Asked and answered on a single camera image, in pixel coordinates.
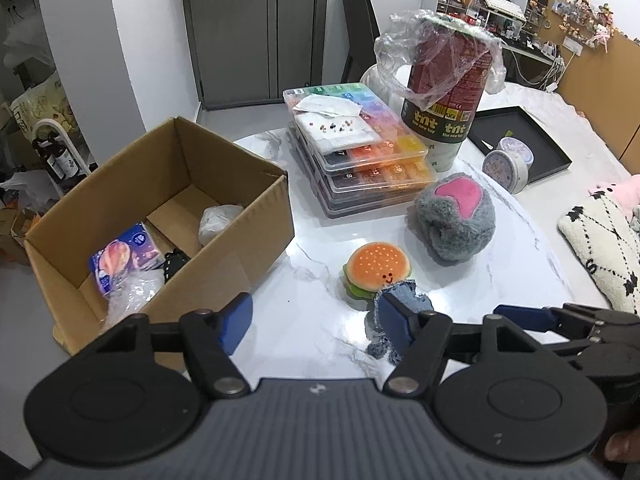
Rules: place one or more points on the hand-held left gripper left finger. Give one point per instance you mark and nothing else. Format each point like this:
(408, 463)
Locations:
(237, 321)

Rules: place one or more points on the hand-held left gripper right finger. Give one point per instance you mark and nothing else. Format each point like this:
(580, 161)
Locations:
(396, 321)

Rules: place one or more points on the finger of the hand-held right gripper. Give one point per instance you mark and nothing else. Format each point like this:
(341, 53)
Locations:
(525, 316)
(570, 346)

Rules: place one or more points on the denim scrunchie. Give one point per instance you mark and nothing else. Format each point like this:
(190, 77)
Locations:
(402, 290)

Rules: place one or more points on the brown cardboard box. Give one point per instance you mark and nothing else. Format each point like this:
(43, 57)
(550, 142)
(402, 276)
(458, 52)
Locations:
(240, 240)

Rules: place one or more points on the white plastic bag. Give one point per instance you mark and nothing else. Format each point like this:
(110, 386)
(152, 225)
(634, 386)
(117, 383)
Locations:
(217, 221)

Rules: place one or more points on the clear plastic bag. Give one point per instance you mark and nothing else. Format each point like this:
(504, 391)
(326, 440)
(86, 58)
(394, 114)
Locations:
(131, 296)

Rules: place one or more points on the blue tissue packet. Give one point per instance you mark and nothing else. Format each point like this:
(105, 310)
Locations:
(117, 257)

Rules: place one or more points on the person's right hand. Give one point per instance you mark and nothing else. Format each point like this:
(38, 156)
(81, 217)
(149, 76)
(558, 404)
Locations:
(622, 450)

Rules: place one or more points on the hamburger plush toy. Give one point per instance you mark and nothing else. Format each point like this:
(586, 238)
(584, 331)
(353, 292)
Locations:
(375, 265)

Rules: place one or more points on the white diamond pattern pillow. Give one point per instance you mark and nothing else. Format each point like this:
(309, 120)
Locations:
(605, 255)

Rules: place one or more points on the grey and pink plush toy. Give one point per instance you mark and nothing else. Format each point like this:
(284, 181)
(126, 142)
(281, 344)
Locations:
(455, 225)

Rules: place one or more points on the colourful bead organizer box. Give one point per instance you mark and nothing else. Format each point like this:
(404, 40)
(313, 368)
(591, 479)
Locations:
(395, 135)
(390, 175)
(370, 200)

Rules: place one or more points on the round floral tin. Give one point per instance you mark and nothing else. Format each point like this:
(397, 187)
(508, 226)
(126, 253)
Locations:
(502, 172)
(521, 147)

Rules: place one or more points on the black tray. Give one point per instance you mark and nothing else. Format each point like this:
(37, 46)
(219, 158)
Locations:
(525, 135)

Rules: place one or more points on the white tissue with beads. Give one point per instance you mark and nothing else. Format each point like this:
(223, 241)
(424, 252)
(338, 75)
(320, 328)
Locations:
(335, 132)

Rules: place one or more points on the red cylindrical can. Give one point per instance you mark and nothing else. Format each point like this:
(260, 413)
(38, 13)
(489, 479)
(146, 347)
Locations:
(445, 115)

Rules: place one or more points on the white paper slip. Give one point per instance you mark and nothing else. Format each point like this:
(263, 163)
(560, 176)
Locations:
(327, 105)

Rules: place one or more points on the dark glass bottle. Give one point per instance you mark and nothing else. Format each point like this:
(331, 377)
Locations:
(59, 159)

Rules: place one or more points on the cork board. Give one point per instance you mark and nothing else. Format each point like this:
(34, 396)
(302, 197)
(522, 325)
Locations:
(610, 90)

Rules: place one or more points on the crumpled papers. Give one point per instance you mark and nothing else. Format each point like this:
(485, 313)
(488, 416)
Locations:
(25, 186)

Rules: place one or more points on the white desk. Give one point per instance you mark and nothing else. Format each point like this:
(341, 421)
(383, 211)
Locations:
(530, 52)

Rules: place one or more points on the white floor rack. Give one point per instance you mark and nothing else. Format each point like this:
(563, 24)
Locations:
(50, 124)

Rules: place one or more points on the clear plastic can liner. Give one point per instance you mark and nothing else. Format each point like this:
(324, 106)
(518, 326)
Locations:
(400, 47)

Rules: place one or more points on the grey door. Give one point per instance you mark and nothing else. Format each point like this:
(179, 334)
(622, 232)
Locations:
(250, 35)

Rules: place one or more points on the yellow patterned bag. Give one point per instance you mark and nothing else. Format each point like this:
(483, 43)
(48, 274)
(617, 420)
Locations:
(40, 105)

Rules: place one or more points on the row of small figurines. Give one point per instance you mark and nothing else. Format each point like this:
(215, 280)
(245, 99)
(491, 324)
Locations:
(582, 15)

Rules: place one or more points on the red label plastic bottle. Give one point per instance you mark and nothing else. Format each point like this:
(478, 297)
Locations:
(475, 11)

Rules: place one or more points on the white keyboard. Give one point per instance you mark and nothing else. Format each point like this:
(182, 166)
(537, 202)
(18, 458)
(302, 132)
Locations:
(502, 6)

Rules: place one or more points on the small drawer organizer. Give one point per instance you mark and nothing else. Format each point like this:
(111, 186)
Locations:
(451, 0)

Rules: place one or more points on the white plastic bags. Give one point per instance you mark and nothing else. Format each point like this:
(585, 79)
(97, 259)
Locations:
(20, 40)

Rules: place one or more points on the white wall socket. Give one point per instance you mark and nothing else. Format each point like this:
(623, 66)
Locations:
(572, 46)

